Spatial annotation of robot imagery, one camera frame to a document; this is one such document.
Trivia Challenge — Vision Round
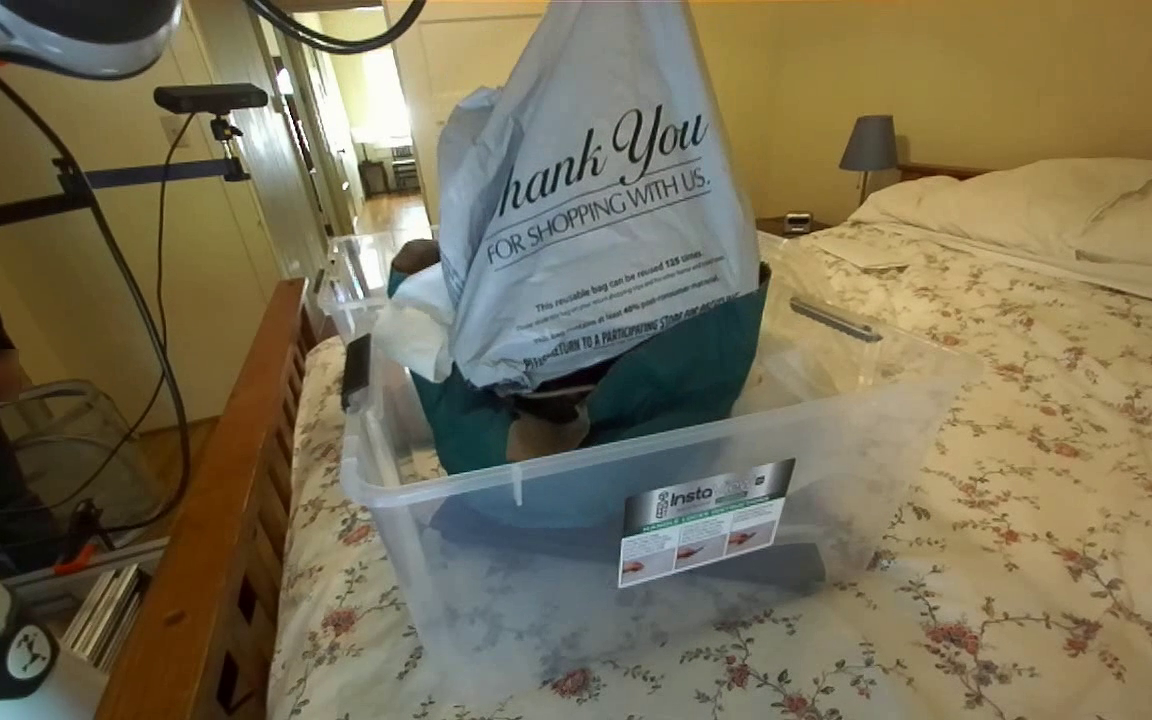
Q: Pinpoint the grey plastic shopping bag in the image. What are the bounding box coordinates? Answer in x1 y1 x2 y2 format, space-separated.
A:
441 0 759 394

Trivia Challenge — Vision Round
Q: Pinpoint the clear plastic tote lid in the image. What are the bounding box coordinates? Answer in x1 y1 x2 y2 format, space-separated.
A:
733 223 994 417

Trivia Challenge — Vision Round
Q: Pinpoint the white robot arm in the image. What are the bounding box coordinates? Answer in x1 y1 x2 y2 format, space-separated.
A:
0 0 181 79

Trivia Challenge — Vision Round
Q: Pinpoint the dark green cloth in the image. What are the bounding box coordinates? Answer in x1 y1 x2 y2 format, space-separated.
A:
412 270 774 473

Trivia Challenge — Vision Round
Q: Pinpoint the clear tote with clothes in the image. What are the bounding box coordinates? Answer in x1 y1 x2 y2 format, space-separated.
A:
339 298 966 673

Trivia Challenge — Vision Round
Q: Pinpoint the white door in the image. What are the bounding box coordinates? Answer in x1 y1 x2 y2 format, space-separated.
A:
395 0 547 211

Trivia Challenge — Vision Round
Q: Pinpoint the grey bedside lamp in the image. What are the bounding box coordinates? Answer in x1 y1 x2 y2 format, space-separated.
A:
839 116 897 197

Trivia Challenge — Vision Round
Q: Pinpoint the wooden bed footboard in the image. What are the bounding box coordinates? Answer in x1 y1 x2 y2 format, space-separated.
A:
97 281 318 720

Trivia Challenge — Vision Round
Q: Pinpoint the right white pillow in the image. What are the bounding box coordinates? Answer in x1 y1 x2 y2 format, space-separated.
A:
856 156 1152 257

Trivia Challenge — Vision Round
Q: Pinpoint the floral bed cover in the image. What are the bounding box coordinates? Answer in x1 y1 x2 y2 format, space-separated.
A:
267 229 1152 720

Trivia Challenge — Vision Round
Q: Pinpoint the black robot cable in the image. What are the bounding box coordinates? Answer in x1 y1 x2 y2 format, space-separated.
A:
246 0 433 61

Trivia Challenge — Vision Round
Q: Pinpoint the black camera on stand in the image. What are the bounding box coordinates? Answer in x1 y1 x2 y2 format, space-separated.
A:
0 86 267 229

